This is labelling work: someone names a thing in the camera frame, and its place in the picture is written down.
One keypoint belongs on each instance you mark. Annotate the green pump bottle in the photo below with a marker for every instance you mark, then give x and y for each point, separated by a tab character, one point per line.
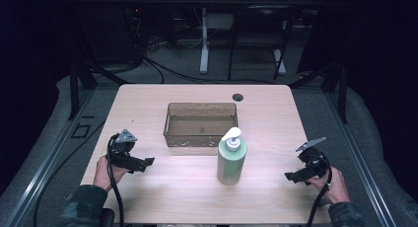
231	161

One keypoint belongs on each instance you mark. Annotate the aluminium rail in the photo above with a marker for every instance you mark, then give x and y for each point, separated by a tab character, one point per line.
361	167
42	174

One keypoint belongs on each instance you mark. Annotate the white desk with white legs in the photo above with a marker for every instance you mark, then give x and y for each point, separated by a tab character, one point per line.
204	49

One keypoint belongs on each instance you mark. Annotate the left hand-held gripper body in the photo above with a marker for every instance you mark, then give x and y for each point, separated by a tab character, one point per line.
119	151

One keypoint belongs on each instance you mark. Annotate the person's left hand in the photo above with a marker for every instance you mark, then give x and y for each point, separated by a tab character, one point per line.
102	174

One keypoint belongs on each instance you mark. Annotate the black metal stand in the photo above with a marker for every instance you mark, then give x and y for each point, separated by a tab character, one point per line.
341	89
74	89

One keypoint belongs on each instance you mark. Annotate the brown translucent plastic bin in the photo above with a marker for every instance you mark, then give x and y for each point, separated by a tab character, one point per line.
200	126

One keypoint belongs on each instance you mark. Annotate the black chair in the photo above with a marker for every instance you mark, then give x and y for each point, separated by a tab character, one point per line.
263	19

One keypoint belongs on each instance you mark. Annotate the person's right hand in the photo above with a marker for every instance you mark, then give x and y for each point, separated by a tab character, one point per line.
336	187

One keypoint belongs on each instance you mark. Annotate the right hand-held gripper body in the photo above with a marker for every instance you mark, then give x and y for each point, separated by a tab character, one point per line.
313	159

